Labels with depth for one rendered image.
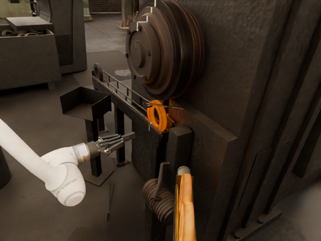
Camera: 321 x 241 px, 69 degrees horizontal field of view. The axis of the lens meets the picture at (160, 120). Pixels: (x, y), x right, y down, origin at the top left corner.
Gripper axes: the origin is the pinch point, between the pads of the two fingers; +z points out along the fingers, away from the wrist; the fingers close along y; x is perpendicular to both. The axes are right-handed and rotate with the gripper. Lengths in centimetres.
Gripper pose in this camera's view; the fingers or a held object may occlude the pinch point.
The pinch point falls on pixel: (128, 136)
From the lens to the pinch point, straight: 117.0
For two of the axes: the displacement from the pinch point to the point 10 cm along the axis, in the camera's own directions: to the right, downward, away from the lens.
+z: 8.6, -3.0, 4.2
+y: 5.1, 4.7, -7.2
